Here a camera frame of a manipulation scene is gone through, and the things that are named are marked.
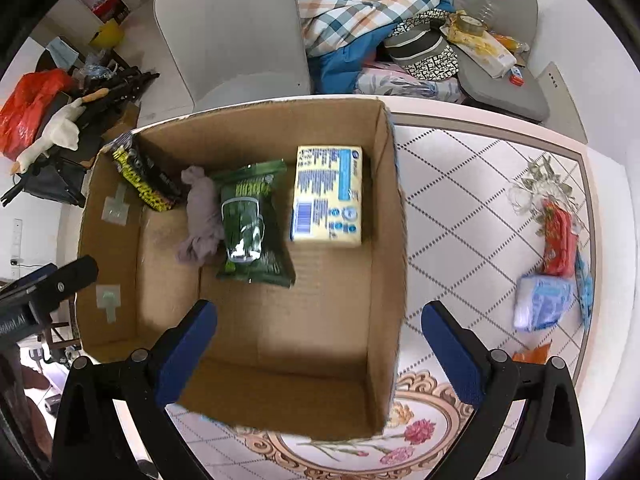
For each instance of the small red white packet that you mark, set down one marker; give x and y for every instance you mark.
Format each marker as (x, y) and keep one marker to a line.
(516, 76)

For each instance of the blue cloth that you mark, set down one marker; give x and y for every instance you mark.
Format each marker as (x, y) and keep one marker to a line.
(340, 72)

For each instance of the brown cardboard box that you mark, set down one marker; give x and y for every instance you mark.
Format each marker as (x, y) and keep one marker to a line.
(280, 320)

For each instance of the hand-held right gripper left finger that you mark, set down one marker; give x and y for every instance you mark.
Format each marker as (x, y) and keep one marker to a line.
(187, 355)

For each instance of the black yellow snack packet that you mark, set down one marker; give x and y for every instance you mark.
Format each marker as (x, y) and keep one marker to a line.
(145, 177)

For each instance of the yellow tissue pack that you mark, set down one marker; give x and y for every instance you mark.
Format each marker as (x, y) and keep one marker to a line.
(327, 200)

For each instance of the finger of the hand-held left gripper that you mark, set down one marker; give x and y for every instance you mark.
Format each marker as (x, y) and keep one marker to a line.
(65, 277)

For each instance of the orange packet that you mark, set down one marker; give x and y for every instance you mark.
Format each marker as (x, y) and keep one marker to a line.
(532, 355)

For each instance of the grey flat board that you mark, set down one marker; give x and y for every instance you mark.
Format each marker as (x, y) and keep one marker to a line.
(562, 105)

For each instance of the black white patterned hat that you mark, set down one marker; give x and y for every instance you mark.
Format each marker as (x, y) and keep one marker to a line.
(425, 55)

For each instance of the blue white tissue packet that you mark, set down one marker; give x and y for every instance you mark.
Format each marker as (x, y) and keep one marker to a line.
(542, 302)

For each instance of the grey cushioned chair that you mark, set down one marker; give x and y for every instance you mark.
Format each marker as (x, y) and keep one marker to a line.
(505, 92)

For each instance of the yellow bag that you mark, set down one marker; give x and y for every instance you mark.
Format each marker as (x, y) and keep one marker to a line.
(107, 35)

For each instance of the white chair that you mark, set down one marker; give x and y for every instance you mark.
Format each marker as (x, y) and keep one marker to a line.
(235, 30)

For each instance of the blue face mask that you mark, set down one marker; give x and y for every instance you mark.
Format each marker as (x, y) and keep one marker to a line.
(61, 52)

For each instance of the yellow plastic packet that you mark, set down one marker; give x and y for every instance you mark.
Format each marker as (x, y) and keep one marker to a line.
(485, 52)

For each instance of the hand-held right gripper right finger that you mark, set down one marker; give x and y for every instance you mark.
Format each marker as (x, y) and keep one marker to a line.
(450, 355)

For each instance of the black bag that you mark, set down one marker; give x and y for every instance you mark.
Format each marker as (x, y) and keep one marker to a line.
(55, 180)

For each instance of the blue face mask packet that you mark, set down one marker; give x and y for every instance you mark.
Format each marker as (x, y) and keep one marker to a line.
(584, 290)

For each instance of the black tripod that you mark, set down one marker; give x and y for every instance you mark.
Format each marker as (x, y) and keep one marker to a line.
(120, 85)

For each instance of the clear plastic bottle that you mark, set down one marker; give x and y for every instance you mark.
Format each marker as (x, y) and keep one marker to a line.
(486, 10)

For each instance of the green snack bag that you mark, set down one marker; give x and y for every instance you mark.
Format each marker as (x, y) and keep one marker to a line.
(250, 240)

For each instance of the red snack packet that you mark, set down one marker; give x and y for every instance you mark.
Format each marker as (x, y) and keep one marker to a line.
(557, 242)

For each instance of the red plastic bag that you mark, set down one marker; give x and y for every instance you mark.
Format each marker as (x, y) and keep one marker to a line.
(25, 105)

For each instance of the plaid blanket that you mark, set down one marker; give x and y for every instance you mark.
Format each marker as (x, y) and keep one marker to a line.
(350, 0)

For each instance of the floral cloth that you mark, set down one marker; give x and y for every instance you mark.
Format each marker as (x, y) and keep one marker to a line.
(395, 85)

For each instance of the grey sock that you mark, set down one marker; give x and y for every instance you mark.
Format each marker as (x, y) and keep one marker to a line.
(202, 220)

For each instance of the white power strip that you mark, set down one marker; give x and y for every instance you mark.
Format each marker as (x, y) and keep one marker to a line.
(16, 245)

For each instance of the tape roll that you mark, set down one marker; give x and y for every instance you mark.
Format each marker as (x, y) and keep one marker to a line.
(469, 24)

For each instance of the white goose plush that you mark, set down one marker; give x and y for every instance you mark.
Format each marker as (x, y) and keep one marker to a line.
(60, 127)

